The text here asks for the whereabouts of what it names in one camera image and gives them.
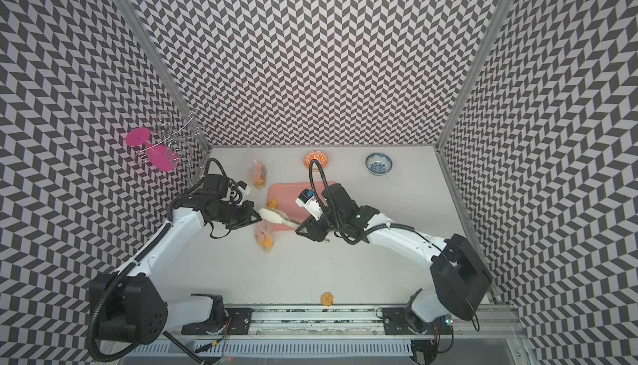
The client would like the clear resealable bag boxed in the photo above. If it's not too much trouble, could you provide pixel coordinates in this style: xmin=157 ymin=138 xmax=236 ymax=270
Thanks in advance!
xmin=254 ymin=220 xmax=275 ymax=253
xmin=249 ymin=160 xmax=267 ymax=190

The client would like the round cracker cookie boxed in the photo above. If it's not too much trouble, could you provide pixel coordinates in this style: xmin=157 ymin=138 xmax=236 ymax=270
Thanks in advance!
xmin=320 ymin=292 xmax=334 ymax=307

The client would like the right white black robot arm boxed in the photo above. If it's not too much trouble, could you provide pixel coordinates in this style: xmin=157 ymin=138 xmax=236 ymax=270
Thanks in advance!
xmin=295 ymin=178 xmax=493 ymax=333

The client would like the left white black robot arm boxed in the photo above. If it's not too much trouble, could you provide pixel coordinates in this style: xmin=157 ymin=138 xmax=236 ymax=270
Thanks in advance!
xmin=86 ymin=169 xmax=261 ymax=363

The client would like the pink plastic tray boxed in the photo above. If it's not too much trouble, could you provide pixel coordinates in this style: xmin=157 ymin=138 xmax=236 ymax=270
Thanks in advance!
xmin=266 ymin=182 xmax=311 ymax=223

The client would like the orange patterned small bowl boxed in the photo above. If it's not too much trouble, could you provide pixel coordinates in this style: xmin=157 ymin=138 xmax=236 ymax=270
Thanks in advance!
xmin=303 ymin=150 xmax=329 ymax=168

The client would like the blue patterned small bowl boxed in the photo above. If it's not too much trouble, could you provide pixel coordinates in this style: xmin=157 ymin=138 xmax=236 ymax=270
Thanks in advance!
xmin=365 ymin=152 xmax=393 ymax=176

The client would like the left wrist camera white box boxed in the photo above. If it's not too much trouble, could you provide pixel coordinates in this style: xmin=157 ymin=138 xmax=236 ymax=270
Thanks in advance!
xmin=233 ymin=181 xmax=251 ymax=197

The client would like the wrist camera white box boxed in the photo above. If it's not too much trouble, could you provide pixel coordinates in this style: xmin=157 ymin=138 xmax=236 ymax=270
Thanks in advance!
xmin=295 ymin=189 xmax=324 ymax=220
xmin=233 ymin=181 xmax=251 ymax=197

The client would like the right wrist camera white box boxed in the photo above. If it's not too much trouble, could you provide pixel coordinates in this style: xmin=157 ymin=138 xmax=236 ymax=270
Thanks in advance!
xmin=295 ymin=189 xmax=324 ymax=220

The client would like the wire rack with pink discs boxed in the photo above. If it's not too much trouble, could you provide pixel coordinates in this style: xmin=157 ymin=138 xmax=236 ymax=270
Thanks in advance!
xmin=125 ymin=110 xmax=202 ymax=175

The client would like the aluminium front rail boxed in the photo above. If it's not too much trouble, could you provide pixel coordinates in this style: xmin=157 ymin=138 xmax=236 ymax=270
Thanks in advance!
xmin=225 ymin=304 xmax=527 ymax=339

